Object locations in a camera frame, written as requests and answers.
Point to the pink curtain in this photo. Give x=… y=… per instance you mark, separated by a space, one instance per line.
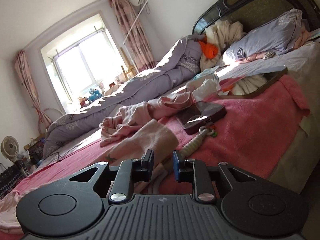
x=135 y=39
x=24 y=74

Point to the left pink curtain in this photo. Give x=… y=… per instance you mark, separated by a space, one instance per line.
x=24 y=74

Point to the dark bed headboard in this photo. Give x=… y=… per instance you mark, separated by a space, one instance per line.
x=254 y=13

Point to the pink bed blanket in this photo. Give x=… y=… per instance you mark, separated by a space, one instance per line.
x=255 y=133

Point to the blue plush toy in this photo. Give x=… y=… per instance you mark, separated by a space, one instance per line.
x=95 y=94

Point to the cream rope toy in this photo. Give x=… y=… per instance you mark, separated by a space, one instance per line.
x=165 y=167

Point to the purple pillow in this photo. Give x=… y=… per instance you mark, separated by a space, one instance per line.
x=279 y=36

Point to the orange cloth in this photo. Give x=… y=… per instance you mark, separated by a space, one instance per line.
x=209 y=50

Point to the crumpled pink clothes pile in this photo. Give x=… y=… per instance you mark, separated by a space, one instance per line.
x=131 y=118

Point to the beige round fan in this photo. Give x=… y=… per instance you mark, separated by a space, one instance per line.
x=10 y=148

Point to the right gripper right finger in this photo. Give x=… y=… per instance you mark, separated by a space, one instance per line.
x=194 y=172

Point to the purple quilt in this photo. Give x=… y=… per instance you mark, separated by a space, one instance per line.
x=180 y=64

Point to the right pink curtain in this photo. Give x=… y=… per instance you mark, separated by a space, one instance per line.
x=135 y=39

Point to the patterned cloth covered cabinet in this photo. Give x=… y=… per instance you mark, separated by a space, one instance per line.
x=10 y=179

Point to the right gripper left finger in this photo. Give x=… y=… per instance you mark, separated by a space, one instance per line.
x=127 y=174

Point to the light pink garment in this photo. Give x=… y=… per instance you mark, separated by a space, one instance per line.
x=152 y=136

